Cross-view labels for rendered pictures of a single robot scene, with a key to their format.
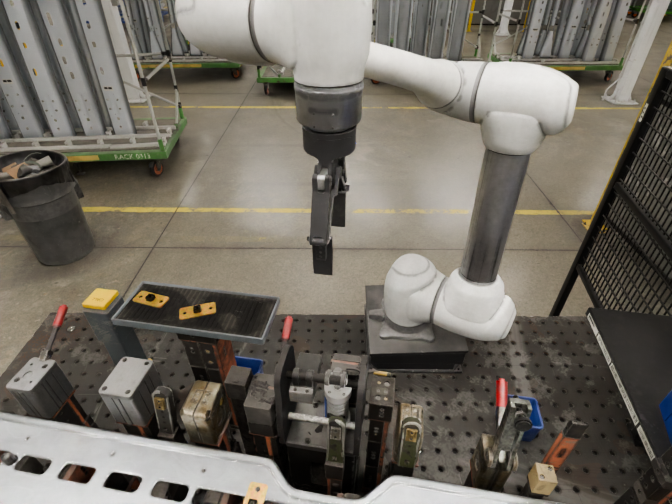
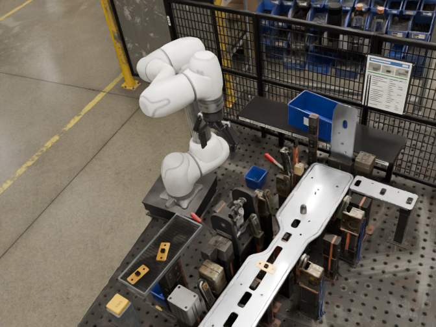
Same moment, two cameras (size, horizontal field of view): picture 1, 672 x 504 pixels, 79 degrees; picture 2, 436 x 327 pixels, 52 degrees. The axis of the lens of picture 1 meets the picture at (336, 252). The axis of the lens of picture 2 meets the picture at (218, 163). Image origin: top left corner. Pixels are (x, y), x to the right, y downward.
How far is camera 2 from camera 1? 1.35 m
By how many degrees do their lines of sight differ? 45
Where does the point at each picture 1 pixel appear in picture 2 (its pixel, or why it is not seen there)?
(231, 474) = (248, 272)
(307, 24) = (217, 82)
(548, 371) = (238, 156)
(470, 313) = (215, 154)
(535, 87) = (191, 48)
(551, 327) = not seen: hidden behind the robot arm
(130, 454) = (217, 316)
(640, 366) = (272, 118)
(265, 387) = (218, 241)
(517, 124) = not seen: hidden behind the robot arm
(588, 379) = (249, 145)
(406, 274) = (179, 165)
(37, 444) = not seen: outside the picture
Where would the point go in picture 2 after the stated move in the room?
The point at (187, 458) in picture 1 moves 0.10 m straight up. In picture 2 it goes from (231, 290) to (229, 276)
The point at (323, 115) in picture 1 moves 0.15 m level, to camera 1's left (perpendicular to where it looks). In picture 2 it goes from (220, 104) to (201, 130)
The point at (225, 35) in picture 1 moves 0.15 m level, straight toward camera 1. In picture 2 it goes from (185, 103) to (230, 104)
